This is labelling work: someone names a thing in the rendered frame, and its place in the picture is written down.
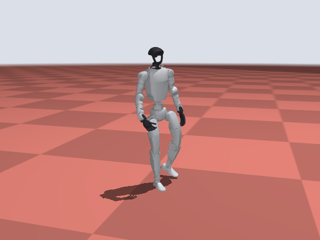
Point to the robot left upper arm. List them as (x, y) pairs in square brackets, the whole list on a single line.
[(172, 89)]

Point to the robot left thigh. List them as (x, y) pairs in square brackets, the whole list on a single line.
[(175, 129)]

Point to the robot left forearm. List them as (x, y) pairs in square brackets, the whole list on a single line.
[(176, 101)]

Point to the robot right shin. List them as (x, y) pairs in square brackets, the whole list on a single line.
[(155, 165)]

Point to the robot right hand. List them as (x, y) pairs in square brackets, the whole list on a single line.
[(147, 124)]

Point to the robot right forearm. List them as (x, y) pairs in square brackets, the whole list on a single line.
[(139, 107)]

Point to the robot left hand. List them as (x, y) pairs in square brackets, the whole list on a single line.
[(182, 116)]

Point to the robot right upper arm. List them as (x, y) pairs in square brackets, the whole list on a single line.
[(142, 77)]

